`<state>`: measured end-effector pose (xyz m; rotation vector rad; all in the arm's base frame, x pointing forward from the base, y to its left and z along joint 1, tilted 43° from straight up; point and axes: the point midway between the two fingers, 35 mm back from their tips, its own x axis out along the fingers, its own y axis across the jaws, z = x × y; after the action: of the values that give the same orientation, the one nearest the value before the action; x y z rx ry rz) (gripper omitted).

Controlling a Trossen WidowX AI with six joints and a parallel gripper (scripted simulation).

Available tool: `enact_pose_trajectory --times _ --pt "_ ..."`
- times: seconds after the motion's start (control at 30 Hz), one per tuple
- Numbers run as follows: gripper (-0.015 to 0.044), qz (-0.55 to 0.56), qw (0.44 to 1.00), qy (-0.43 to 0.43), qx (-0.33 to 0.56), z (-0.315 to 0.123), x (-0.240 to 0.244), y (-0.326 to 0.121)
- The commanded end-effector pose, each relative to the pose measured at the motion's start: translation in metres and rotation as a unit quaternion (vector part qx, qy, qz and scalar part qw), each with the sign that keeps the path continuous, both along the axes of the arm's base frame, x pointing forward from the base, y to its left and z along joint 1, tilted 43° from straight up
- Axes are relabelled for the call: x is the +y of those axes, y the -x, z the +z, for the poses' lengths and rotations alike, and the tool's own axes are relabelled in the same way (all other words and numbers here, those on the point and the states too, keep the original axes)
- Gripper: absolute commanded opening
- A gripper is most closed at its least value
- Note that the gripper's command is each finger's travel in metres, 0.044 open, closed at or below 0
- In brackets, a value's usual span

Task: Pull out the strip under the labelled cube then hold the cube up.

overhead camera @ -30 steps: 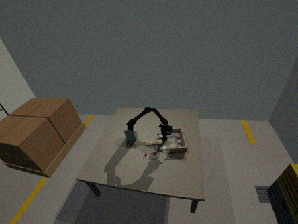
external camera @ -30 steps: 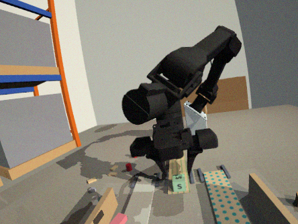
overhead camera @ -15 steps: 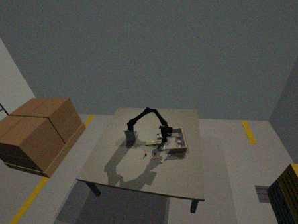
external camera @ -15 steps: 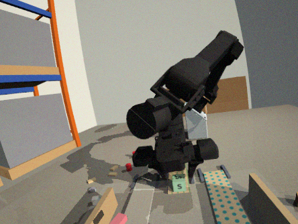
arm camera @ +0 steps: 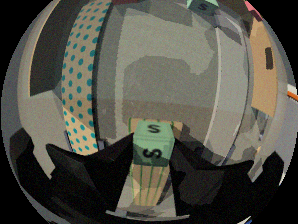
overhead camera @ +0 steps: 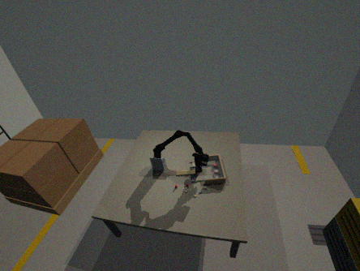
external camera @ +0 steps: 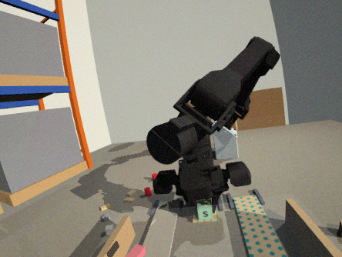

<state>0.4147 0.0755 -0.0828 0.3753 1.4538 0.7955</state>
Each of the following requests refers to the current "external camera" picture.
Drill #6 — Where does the green cube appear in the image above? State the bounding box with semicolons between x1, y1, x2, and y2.
197;199;212;206

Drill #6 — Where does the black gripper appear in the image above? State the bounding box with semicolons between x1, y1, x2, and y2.
153;143;251;205

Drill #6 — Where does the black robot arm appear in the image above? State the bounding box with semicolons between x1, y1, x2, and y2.
146;36;280;202

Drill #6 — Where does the small tan wooden block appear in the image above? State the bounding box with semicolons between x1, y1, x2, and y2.
100;203;111;211

